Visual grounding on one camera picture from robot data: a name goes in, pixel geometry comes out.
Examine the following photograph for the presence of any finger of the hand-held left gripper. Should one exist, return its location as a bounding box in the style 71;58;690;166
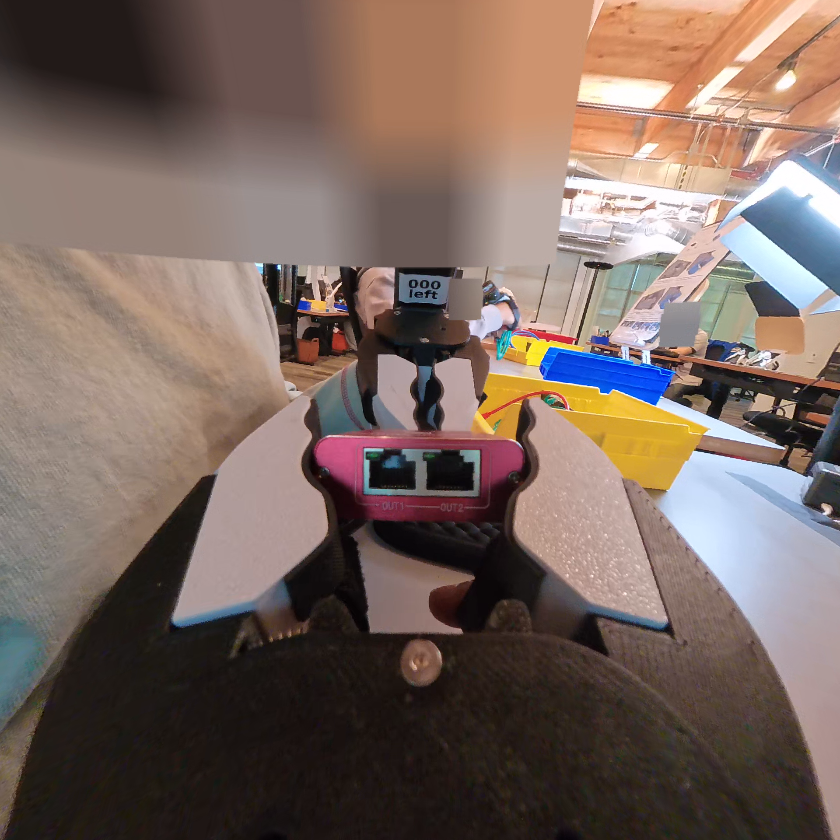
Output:
377;354;429;432
428;358;479;433

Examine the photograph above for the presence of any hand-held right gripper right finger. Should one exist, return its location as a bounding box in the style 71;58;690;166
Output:
458;398;672;643

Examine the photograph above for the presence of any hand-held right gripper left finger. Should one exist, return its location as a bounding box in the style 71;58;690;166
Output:
171;395;342;643

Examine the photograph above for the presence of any red network cable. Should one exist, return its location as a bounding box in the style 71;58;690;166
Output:
484;390;567;434

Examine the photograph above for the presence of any red network switch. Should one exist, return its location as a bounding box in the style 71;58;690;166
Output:
314;432;526;522

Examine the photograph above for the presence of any yellow plastic bin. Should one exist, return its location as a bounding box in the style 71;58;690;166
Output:
471;373;711;492
495;330;580;366

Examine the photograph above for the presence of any black quilted pad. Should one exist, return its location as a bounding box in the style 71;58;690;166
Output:
371;520;503;573

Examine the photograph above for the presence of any blue plastic bin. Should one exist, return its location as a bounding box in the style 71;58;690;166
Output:
540;346;677;406

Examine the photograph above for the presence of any black floor lamp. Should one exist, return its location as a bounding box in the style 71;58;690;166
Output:
584;260;614;343

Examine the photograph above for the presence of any light grey sweatshirt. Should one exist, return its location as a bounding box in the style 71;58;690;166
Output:
0;244;293;729

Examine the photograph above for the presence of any black office chair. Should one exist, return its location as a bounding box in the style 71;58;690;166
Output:
743;394;824;467

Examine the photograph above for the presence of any wooden office desk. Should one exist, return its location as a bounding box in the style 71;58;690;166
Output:
587;340;840;427

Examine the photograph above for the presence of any printed instruction sheet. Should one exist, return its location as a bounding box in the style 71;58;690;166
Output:
617;222;731;347

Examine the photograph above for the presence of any wooden sign board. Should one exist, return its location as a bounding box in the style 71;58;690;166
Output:
755;315;806;357

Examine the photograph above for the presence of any softbox studio light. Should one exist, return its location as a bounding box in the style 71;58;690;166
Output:
717;151;840;317

